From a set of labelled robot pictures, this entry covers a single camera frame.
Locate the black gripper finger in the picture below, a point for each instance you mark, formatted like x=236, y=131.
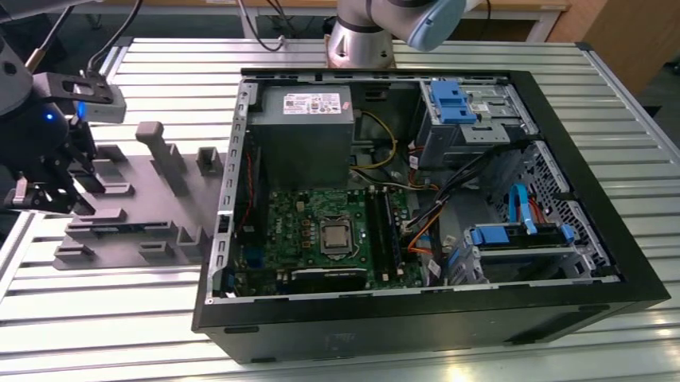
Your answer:
x=58, y=201
x=82, y=147

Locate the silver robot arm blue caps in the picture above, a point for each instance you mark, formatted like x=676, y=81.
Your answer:
x=361, y=44

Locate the black RAM slot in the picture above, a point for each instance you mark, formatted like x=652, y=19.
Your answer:
x=379, y=235

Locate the grey parts rack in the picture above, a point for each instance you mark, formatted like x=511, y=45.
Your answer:
x=138, y=246

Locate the black table corner cap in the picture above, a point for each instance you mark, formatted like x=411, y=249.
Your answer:
x=586, y=45
x=126, y=41

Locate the blue expansion slot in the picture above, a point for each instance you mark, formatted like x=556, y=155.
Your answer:
x=256, y=256

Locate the grey power supply unit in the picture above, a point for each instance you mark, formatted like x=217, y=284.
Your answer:
x=297, y=151

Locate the green motherboard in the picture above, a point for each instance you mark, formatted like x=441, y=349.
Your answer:
x=297, y=223

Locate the silver CPU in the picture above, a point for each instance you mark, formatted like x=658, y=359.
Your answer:
x=337, y=236

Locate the black graphics card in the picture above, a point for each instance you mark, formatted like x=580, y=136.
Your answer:
x=329, y=276

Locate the CPU socket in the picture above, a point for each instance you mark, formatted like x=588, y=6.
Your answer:
x=338, y=256

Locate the blue plastic disk carrier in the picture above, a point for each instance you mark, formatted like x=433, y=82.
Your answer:
x=452, y=99

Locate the black PC case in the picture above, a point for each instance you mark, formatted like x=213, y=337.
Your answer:
x=425, y=318

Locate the blue plastic latch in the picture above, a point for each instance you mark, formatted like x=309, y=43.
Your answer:
x=453, y=260

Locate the grey metal drive cage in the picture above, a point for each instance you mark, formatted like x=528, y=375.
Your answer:
x=495, y=133

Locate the hard disk in blue carrier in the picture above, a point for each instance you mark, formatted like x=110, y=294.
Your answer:
x=491, y=236

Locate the grey metal disk bay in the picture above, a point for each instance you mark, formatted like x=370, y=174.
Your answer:
x=531, y=258

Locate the white desk with wooden top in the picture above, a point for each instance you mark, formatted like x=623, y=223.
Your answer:
x=544, y=24

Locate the wooden cabinet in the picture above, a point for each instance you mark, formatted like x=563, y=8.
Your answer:
x=627, y=32

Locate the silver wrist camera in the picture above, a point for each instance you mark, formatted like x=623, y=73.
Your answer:
x=106, y=109

